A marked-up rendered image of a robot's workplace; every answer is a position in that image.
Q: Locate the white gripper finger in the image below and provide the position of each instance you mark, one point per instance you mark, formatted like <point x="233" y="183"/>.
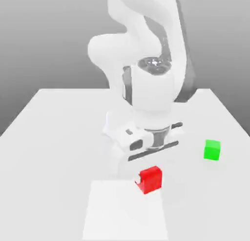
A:
<point x="137" y="175"/>

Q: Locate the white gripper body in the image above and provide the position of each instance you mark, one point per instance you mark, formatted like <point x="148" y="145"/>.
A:
<point x="154" y="157"/>

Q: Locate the small red cube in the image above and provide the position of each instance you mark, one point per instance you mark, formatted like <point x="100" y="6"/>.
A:
<point x="152" y="179"/>

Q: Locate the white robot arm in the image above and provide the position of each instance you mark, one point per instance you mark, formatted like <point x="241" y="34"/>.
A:
<point x="152" y="88"/>

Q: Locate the small green cube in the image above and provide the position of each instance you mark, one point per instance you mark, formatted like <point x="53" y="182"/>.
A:
<point x="212" y="149"/>

